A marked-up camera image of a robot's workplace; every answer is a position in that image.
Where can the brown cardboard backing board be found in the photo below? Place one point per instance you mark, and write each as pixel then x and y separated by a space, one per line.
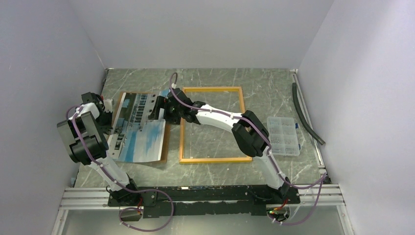
pixel 167 142

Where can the building and sky photo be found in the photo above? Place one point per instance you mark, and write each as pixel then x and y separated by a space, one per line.
pixel 139 133

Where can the aluminium extrusion rail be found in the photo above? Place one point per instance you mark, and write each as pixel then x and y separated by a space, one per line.
pixel 98 198

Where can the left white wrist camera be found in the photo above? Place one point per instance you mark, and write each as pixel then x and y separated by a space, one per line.
pixel 107 105

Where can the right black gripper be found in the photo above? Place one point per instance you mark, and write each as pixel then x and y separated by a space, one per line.
pixel 162 102

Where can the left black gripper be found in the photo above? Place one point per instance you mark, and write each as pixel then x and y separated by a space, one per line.
pixel 106 129

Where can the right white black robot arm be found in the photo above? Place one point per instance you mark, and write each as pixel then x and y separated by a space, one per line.
pixel 248 131

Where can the yellow wooden picture frame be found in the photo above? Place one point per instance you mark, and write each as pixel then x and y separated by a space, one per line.
pixel 183 160

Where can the clear plastic compartment box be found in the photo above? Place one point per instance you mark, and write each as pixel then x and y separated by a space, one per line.
pixel 283 136

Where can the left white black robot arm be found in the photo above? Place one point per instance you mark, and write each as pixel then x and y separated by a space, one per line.
pixel 84 140

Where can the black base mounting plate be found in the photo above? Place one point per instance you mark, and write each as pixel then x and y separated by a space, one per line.
pixel 203 200

